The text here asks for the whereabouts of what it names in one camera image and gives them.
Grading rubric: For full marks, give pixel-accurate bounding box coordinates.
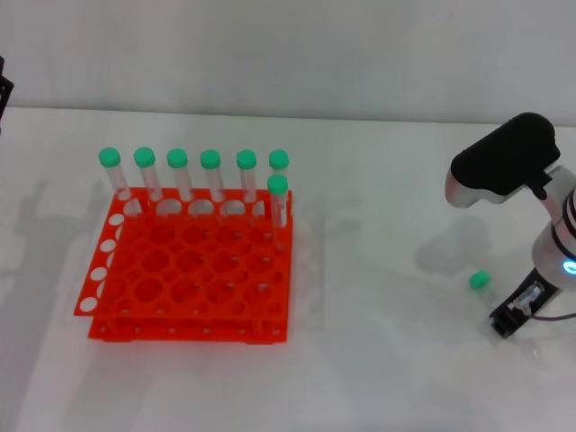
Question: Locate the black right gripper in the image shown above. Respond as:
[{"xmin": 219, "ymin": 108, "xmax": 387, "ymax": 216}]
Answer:
[{"xmin": 489, "ymin": 268, "xmax": 562, "ymax": 338}]

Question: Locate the clear test tube green cap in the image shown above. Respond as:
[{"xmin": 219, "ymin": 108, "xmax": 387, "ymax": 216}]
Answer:
[
  {"xmin": 266, "ymin": 174, "xmax": 290, "ymax": 231},
  {"xmin": 268, "ymin": 149, "xmax": 290, "ymax": 177},
  {"xmin": 200, "ymin": 148, "xmax": 226, "ymax": 203},
  {"xmin": 469, "ymin": 270, "xmax": 501, "ymax": 312},
  {"xmin": 97, "ymin": 147, "xmax": 134, "ymax": 213},
  {"xmin": 166, "ymin": 148, "xmax": 196, "ymax": 203},
  {"xmin": 133, "ymin": 146, "xmax": 165, "ymax": 203},
  {"xmin": 236, "ymin": 149, "xmax": 259, "ymax": 204}
]

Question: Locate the orange plastic test tube rack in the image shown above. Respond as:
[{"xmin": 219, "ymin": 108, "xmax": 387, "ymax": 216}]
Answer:
[{"xmin": 73, "ymin": 187, "xmax": 293, "ymax": 346}]

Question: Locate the silver right wrist plug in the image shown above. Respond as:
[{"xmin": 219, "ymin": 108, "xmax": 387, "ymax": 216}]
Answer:
[{"xmin": 515, "ymin": 281, "xmax": 545, "ymax": 314}]

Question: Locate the grey right wrist cable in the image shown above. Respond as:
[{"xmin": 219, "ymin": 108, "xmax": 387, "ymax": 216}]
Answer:
[{"xmin": 530, "ymin": 311, "xmax": 576, "ymax": 323}]

